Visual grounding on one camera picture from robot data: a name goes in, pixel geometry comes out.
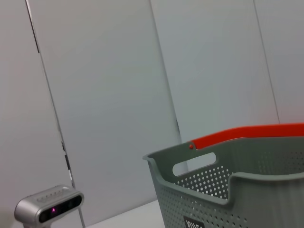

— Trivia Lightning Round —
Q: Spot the red bin handle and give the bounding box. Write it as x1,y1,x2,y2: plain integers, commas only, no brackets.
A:
189,123,304,151

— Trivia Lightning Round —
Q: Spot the grey-green perforated storage bin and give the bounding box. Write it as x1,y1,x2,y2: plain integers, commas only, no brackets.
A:
142,136,304,228

